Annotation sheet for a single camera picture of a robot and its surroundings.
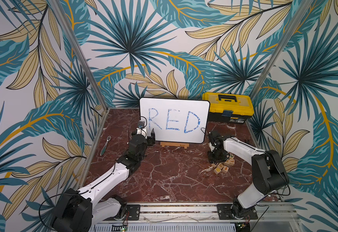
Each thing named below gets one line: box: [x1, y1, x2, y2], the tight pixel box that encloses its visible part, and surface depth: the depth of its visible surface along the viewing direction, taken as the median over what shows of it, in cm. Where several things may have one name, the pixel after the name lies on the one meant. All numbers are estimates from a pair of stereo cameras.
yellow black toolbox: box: [201, 92, 255, 124], surface depth 104 cm
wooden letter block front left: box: [213, 166, 222, 175], surface depth 88 cm
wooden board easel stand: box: [160, 141, 190, 149], surface depth 97 cm
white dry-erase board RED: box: [139, 97, 211, 144], surface depth 89 cm
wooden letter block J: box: [222, 165, 230, 174], surface depth 88 cm
